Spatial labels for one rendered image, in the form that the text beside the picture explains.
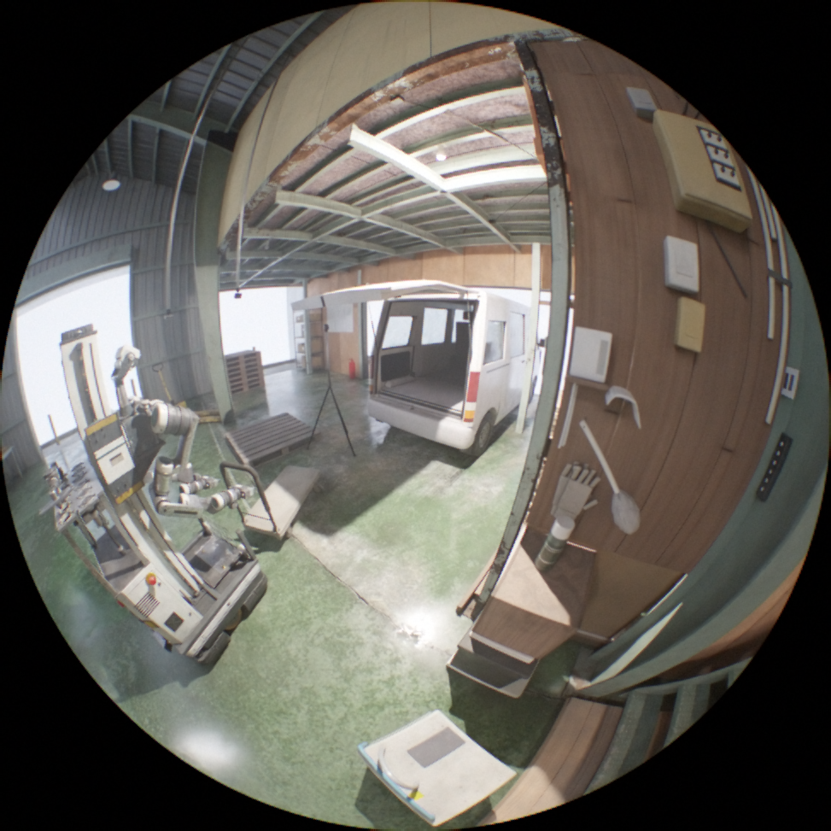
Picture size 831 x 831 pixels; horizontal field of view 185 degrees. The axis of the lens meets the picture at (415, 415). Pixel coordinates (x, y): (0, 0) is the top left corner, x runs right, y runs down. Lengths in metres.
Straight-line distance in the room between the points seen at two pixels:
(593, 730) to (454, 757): 0.91
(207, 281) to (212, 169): 2.12
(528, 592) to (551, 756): 1.12
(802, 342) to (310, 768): 2.39
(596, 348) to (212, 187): 5.32
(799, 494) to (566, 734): 1.37
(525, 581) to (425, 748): 0.68
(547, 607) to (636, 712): 1.14
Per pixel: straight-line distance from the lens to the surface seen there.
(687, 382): 0.81
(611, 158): 0.94
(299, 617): 1.80
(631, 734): 1.77
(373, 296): 1.56
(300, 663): 1.71
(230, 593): 1.66
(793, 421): 1.07
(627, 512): 0.81
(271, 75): 5.05
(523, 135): 2.06
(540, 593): 0.87
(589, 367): 0.68
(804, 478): 0.99
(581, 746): 1.76
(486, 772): 1.10
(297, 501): 2.21
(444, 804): 1.11
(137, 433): 1.31
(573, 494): 0.87
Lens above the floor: 1.58
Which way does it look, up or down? 22 degrees down
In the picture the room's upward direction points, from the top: 1 degrees clockwise
